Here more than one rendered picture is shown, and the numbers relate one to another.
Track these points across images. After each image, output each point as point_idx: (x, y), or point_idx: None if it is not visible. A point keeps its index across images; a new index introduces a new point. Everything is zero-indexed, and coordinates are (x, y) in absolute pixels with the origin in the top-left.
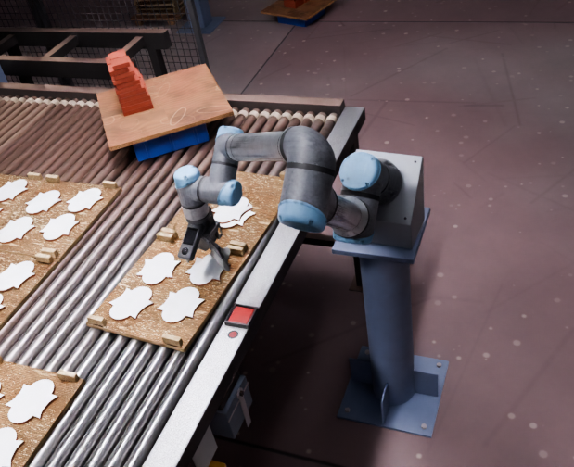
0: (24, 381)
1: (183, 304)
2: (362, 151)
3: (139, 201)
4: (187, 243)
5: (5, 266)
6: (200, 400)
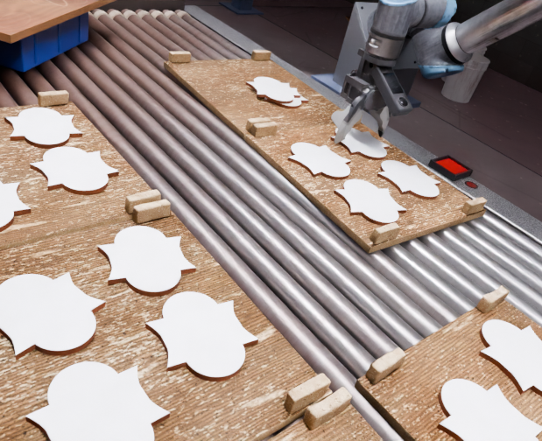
0: (466, 352)
1: (411, 176)
2: (361, 3)
3: (125, 114)
4: (397, 92)
5: (84, 259)
6: None
